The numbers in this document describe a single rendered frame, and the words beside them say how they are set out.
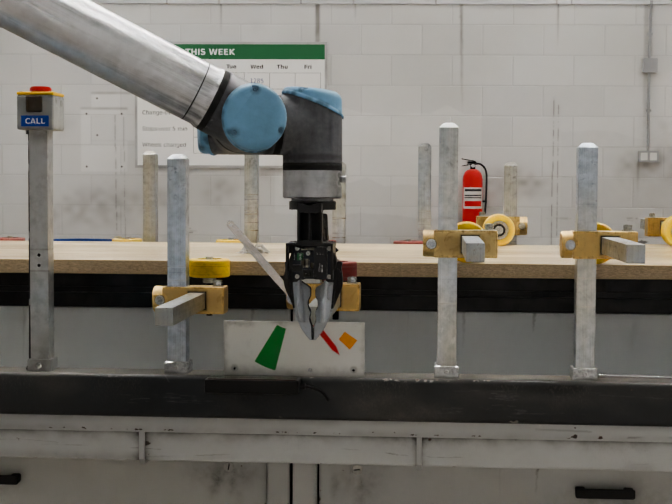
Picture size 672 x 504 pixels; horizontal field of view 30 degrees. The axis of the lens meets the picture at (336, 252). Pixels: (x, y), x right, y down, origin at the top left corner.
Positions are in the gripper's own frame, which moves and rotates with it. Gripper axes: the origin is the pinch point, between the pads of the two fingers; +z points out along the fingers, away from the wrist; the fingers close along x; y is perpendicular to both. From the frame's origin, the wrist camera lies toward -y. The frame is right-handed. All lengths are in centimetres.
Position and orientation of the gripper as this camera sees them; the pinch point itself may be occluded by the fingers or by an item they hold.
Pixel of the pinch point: (313, 330)
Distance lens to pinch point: 193.4
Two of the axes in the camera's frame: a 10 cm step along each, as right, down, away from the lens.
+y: -0.8, 0.5, -10.0
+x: 10.0, 0.1, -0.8
